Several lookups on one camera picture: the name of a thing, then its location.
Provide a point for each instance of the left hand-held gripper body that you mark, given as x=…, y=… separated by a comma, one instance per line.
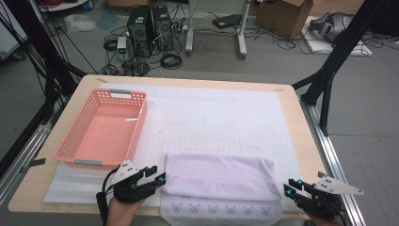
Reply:
x=128, y=191

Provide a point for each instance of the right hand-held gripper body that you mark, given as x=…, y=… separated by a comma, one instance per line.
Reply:
x=320, y=202

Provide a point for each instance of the pink plastic basket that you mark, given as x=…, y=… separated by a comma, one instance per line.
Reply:
x=106, y=135

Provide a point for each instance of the lilac printed towel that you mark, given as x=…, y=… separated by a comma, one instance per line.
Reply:
x=219, y=179

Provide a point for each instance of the person's right hand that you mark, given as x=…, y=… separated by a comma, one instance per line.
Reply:
x=323, y=220

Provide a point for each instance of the white grid mat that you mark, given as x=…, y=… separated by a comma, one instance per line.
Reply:
x=219, y=125

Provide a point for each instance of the white power box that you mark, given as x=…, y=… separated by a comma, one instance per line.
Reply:
x=121, y=45

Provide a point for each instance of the black computer tower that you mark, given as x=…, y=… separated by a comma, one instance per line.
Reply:
x=139, y=31
x=163, y=28

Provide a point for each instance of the white flat board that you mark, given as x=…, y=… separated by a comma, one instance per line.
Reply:
x=316, y=45

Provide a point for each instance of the white metal stand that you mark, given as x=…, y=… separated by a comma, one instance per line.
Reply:
x=241, y=37

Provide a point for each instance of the teal floor sheet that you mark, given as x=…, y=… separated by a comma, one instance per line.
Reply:
x=107, y=19

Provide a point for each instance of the grey headset device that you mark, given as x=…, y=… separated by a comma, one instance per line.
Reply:
x=332, y=26

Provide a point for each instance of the clear plastic bag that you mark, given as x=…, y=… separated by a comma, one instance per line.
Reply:
x=80, y=23

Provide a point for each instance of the large cardboard box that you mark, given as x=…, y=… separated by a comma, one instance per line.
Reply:
x=282, y=19

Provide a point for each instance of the black flat box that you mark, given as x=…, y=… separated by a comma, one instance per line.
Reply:
x=226, y=21

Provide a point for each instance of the round white table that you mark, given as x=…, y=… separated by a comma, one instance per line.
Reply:
x=67, y=5

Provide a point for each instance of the aluminium rail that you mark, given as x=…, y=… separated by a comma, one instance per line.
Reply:
x=25, y=157
x=326, y=150

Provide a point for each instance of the grey metal bracket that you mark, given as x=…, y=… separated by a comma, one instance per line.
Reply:
x=36, y=162

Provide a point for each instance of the black metal frame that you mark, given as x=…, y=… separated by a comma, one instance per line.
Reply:
x=342, y=47
x=40, y=47

